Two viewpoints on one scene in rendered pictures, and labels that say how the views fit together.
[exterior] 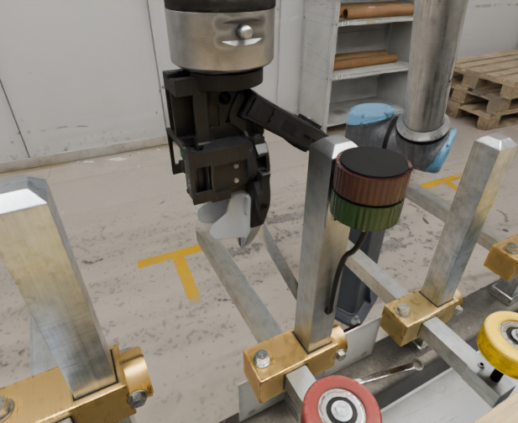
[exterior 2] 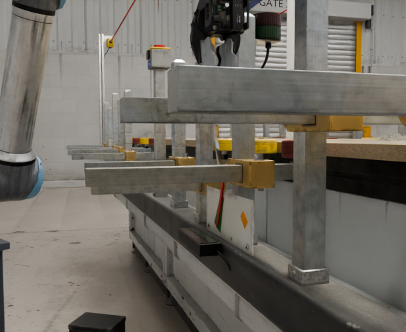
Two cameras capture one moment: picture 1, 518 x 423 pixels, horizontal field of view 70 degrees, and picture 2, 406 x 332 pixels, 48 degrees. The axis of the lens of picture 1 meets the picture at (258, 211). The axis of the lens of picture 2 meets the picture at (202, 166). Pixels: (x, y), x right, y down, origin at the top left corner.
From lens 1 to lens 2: 0.95 m
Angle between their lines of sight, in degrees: 80
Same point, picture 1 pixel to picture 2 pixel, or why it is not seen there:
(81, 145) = not seen: outside the picture
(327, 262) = not seen: hidden behind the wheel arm
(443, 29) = (43, 55)
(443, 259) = (206, 137)
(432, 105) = (32, 123)
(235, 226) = (230, 62)
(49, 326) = (326, 30)
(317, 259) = not seen: hidden behind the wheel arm
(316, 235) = (251, 63)
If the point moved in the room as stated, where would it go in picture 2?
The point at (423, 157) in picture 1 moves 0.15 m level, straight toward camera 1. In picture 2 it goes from (27, 179) to (58, 182)
